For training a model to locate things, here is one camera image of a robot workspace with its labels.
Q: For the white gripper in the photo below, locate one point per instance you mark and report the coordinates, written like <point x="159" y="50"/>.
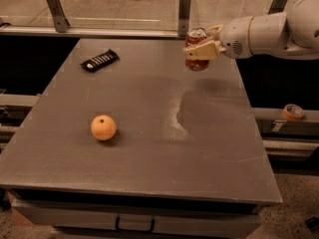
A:
<point x="234" y="39"/>

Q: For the red coke can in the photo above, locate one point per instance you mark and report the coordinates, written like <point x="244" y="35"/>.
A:
<point x="194" y="60"/>

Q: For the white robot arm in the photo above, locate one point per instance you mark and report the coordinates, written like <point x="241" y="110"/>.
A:
<point x="291" y="35"/>

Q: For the black snack bar wrapper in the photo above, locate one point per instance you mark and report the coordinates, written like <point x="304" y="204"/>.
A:
<point x="100" y="61"/>

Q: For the orange tape roll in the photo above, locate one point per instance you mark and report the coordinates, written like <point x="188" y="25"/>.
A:
<point x="293" y="112"/>

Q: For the orange fruit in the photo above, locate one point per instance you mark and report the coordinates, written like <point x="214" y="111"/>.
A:
<point x="103" y="127"/>

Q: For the middle metal rail bracket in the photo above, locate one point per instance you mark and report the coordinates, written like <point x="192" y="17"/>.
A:
<point x="183" y="17"/>

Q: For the metal rail bracket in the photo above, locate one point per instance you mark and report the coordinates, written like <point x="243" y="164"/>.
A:
<point x="183" y="17"/>
<point x="60" y="21"/>
<point x="277" y="6"/>

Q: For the right metal rail bracket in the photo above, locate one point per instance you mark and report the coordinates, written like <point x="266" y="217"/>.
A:
<point x="277" y="6"/>

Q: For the left metal rail bracket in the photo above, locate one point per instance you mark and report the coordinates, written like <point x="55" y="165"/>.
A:
<point x="60" y="21"/>

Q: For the horizontal metal rail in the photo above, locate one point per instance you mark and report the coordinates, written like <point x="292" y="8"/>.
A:
<point x="76" y="32"/>

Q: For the grey drawer with black handle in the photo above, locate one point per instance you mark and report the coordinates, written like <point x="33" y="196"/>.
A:
<point x="96" y="221"/>

